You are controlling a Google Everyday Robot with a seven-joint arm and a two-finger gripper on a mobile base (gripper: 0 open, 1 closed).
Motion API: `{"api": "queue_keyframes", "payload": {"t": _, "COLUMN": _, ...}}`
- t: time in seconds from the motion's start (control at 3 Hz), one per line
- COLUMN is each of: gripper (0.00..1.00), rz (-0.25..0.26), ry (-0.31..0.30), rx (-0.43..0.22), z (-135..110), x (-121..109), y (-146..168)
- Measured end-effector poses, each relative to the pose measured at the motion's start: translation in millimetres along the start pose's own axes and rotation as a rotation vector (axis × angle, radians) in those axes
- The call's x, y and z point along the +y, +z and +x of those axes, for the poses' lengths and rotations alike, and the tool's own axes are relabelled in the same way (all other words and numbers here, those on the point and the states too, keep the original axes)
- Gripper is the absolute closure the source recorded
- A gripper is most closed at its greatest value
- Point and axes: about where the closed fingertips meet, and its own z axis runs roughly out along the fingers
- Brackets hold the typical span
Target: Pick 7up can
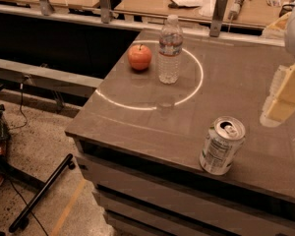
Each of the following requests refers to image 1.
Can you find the white paper sheets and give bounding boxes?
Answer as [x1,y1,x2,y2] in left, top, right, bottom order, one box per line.
[170,0,216,18]

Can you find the black cable on floor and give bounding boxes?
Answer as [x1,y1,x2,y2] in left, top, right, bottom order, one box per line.
[8,79,30,131]

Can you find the grey metal bracket post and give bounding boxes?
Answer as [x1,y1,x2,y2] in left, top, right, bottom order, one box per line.
[209,0,228,37]
[39,0,54,16]
[99,0,112,24]

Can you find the grey drawer cabinet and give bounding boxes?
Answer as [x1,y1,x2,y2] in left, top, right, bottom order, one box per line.
[76,140,295,236]

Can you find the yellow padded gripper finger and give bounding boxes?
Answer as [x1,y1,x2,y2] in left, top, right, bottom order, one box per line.
[260,63,295,128]

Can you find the black metal floor bar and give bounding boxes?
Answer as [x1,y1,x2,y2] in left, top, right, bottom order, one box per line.
[9,153,75,233]

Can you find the green and white 7up can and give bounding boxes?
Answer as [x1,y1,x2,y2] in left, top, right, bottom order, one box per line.
[199,116,246,175]

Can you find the clear plastic water bottle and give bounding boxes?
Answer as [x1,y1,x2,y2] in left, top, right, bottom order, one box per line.
[157,15,183,85]

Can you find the red apple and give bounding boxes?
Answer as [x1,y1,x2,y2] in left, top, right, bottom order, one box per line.
[127,44,152,71]

